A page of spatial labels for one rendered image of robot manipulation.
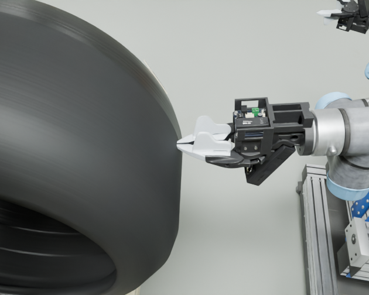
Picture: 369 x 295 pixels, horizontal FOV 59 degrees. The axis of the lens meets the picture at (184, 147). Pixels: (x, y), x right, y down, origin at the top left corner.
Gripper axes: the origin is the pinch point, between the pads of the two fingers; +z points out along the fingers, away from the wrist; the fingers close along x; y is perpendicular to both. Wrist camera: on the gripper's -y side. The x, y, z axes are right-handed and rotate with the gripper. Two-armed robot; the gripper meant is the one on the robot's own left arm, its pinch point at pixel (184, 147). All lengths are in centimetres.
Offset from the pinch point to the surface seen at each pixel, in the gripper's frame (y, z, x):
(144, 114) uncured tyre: 11.0, 4.3, 3.3
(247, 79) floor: -128, -32, -189
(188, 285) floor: -123, 12, -19
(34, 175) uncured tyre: 16.1, 13.2, 17.5
